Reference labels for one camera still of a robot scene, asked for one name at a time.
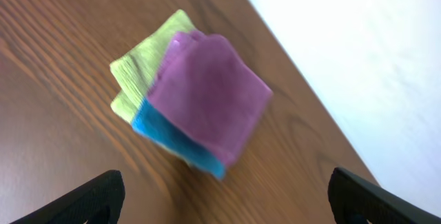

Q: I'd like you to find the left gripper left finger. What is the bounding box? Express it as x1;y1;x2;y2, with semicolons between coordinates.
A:
12;170;125;224

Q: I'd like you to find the purple microfiber cloth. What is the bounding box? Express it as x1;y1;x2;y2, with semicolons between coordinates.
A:
147;30;272;167

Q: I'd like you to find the green folded cloth under blue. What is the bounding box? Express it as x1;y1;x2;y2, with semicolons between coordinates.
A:
110;10;195;123

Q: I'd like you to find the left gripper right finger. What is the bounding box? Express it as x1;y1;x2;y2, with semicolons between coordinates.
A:
327;167;440;224

